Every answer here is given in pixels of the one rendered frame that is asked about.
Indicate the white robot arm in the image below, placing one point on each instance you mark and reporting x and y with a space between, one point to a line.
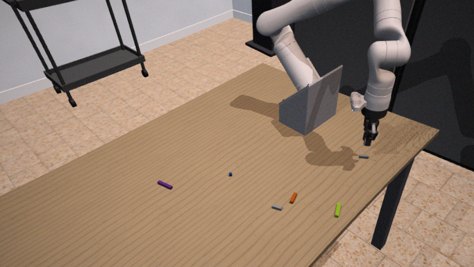
387 27

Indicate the purple rod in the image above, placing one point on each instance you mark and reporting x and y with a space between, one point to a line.
164 184

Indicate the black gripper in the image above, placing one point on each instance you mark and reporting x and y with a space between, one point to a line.
371 120

